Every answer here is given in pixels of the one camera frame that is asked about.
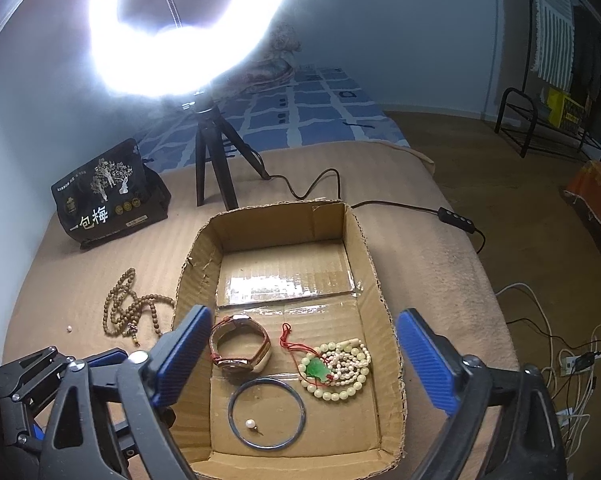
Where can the brown cardboard box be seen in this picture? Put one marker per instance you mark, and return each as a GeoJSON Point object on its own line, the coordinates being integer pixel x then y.
{"type": "Point", "coordinates": [280, 270]}

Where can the black metal clothes rack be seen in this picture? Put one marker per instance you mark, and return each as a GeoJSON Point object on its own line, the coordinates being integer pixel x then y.
{"type": "Point", "coordinates": [503, 105]}

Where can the blue checked bed sheet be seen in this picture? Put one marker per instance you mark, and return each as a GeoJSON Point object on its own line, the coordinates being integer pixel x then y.
{"type": "Point", "coordinates": [320, 110]}

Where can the white power strip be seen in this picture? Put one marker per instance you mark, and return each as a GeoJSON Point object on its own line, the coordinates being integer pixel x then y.
{"type": "Point", "coordinates": [573, 362]}

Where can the yellow box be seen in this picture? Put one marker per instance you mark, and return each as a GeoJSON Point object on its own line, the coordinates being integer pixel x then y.
{"type": "Point", "coordinates": [565, 110]}

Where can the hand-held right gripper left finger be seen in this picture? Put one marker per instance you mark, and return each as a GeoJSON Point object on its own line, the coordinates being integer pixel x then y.
{"type": "Point", "coordinates": [185, 355]}

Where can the folded floral quilt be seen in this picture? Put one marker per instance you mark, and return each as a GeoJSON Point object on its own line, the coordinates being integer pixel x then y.
{"type": "Point", "coordinates": [275, 60]}

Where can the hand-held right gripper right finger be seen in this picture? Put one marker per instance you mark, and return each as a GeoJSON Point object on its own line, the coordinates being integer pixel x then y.
{"type": "Point", "coordinates": [425, 360]}

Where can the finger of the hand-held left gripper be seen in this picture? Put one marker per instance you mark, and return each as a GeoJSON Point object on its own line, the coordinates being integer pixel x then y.
{"type": "Point", "coordinates": [123, 435]}
{"type": "Point", "coordinates": [100, 358]}

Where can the dark hanging clothes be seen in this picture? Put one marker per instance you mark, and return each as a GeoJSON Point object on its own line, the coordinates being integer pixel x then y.
{"type": "Point", "coordinates": [590, 60]}

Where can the black snack bag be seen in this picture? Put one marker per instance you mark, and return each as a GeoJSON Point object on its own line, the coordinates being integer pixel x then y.
{"type": "Point", "coordinates": [105, 195]}

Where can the black tripod stand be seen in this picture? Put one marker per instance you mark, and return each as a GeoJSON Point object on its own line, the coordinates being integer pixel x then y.
{"type": "Point", "coordinates": [204, 160]}

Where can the dark thin bangle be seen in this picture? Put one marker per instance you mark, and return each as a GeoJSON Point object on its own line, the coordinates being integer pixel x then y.
{"type": "Point", "coordinates": [300, 410]}

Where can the striped hanging towel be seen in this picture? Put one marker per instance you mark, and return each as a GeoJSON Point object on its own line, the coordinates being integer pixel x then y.
{"type": "Point", "coordinates": [555, 35]}

